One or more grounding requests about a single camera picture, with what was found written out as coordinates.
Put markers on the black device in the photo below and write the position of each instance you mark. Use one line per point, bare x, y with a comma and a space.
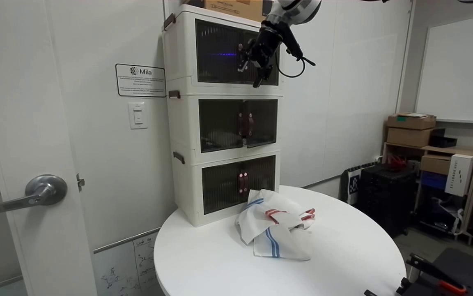
444, 140

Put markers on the black framed panel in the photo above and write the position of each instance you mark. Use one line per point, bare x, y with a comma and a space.
350, 183

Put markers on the white carton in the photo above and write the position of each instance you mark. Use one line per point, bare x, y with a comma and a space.
460, 175

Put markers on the cardboard box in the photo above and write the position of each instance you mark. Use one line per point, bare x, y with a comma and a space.
234, 9
411, 122
409, 139
436, 165

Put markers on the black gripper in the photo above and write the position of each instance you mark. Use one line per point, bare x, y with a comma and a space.
273, 38

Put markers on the white towel with red stripes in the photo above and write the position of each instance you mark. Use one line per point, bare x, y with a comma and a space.
288, 216

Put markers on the white wall sign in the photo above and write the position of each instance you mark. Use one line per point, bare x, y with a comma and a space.
140, 81

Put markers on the white three-tier cabinet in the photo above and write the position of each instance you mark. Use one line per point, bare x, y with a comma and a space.
184, 125

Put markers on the white light switch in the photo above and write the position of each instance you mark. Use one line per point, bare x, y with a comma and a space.
138, 116

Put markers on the blue box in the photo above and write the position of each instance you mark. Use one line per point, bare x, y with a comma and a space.
434, 181

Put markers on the white towel with blue stripes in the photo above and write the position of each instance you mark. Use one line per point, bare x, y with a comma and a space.
286, 249

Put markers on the white room door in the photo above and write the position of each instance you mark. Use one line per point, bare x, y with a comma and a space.
33, 109

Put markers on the white wall board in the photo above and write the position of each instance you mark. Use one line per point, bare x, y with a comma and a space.
460, 71

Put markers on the metal door latch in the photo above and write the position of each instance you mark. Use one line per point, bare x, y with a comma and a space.
81, 183

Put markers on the black crate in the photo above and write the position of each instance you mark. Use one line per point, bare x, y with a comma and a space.
386, 198

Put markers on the wooden shelf unit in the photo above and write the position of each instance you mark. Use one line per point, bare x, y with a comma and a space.
468, 150

